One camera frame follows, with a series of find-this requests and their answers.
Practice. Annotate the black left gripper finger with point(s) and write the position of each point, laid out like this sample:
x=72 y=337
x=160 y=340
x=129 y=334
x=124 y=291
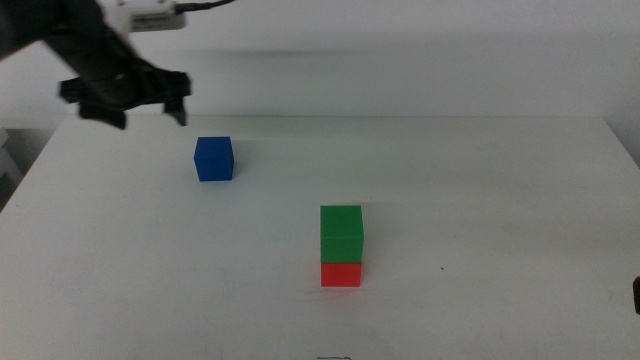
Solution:
x=107 y=117
x=177 y=112

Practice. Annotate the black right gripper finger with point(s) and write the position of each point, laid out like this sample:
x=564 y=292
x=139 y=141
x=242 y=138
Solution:
x=636 y=295

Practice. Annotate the blue cube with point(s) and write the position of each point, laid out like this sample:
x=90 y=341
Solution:
x=214 y=160

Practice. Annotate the green cube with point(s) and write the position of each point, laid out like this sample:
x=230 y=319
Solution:
x=342 y=234

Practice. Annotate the red cube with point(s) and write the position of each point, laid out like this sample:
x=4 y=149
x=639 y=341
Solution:
x=341 y=275

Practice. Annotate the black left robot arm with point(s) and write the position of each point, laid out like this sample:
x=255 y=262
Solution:
x=60 y=25

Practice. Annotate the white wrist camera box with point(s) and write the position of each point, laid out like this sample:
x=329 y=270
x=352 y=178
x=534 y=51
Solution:
x=150 y=17

